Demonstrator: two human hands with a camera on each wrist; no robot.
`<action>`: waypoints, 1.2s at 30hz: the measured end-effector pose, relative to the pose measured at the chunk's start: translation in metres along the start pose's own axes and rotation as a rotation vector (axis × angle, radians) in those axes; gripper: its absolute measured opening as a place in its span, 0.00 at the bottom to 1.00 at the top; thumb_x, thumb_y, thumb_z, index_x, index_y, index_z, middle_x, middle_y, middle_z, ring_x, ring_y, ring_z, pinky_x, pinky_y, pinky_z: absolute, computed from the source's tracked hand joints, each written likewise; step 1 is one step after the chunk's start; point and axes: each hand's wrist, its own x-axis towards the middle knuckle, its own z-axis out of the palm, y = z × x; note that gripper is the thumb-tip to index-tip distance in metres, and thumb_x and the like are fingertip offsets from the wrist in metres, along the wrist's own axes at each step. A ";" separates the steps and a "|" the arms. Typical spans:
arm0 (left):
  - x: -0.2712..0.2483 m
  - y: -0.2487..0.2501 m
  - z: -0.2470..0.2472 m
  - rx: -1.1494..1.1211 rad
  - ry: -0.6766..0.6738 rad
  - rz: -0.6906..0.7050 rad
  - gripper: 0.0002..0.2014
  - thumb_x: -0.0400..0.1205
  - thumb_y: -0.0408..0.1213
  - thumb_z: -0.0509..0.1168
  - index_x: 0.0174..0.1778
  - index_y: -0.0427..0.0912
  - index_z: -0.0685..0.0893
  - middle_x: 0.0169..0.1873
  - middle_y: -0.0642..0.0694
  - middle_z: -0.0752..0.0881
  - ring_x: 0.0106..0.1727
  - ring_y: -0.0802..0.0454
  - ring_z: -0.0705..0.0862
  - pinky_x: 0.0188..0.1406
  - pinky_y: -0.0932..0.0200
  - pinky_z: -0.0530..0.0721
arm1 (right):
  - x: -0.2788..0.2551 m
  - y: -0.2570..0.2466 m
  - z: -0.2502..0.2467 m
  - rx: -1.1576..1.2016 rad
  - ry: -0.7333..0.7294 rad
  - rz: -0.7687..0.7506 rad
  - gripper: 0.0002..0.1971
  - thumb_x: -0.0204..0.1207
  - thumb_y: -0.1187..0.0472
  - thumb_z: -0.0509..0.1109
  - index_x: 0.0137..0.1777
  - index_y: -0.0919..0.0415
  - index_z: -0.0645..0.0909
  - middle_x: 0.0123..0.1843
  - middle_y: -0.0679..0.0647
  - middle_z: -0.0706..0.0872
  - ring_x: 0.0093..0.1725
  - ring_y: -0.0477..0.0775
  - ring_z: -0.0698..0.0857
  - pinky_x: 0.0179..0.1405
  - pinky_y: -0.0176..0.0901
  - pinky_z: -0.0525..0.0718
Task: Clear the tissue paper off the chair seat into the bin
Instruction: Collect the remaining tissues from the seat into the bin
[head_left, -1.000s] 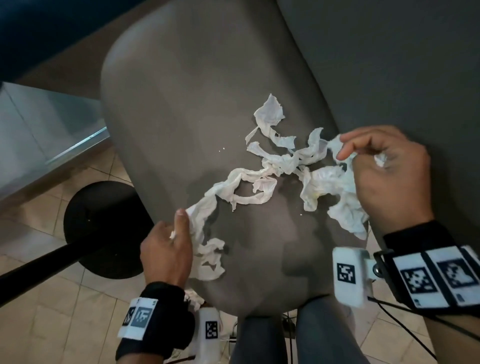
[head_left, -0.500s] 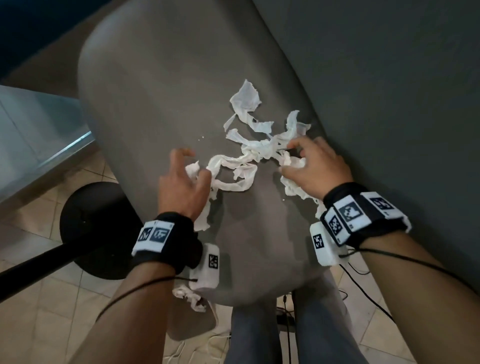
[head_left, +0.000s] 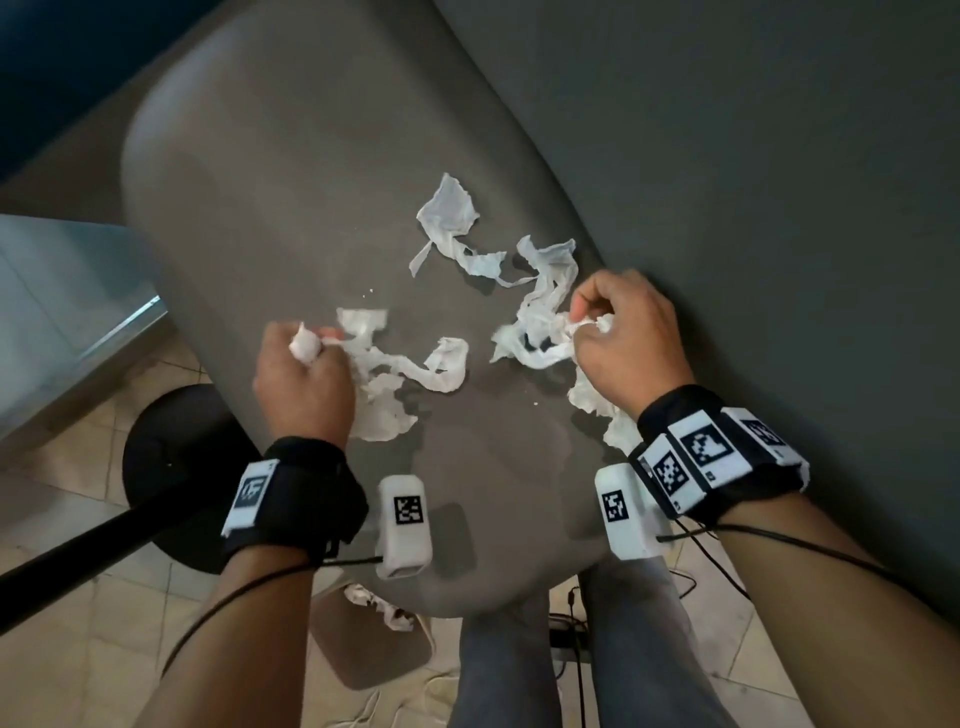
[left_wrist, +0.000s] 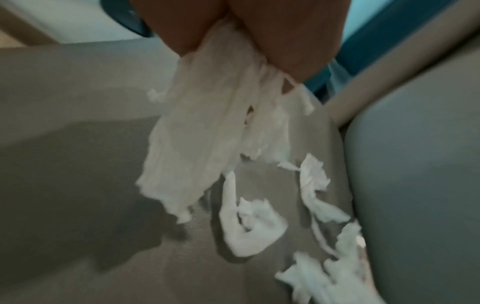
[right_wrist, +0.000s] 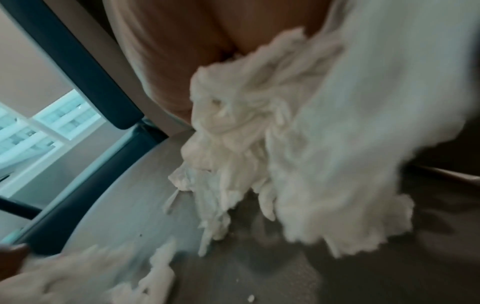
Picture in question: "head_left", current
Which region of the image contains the person's right hand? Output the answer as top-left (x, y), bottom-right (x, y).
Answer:
top-left (571, 269), bottom-right (697, 421)

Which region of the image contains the person's left hand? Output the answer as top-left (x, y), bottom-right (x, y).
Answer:
top-left (252, 320), bottom-right (358, 451)

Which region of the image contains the small grey waste bin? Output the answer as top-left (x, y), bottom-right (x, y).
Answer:
top-left (308, 569), bottom-right (436, 691)

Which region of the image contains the person's left forearm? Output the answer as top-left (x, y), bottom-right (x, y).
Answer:
top-left (134, 547), bottom-right (324, 728)

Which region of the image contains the person's right forearm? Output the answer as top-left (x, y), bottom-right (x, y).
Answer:
top-left (704, 494), bottom-right (960, 728)

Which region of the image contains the person's right leg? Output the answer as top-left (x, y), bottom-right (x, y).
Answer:
top-left (581, 554), bottom-right (740, 728)

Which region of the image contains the shiny metal plinth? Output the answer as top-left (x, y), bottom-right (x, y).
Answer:
top-left (0, 215), bottom-right (170, 444)

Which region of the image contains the black power adapter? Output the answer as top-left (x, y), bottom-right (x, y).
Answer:
top-left (549, 626), bottom-right (598, 665)

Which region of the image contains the blue sofa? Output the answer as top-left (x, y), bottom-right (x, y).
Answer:
top-left (0, 0), bottom-right (226, 185)

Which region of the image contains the black pedestal table base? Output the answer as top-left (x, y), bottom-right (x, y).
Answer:
top-left (0, 387), bottom-right (265, 635)

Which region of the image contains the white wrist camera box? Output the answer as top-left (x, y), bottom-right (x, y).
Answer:
top-left (594, 463), bottom-right (673, 562)
top-left (374, 474), bottom-right (435, 581)

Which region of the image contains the black floor cable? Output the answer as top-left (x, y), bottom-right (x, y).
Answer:
top-left (671, 524), bottom-right (751, 601)

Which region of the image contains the white floor cable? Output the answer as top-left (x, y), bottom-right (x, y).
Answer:
top-left (352, 671), bottom-right (459, 728)

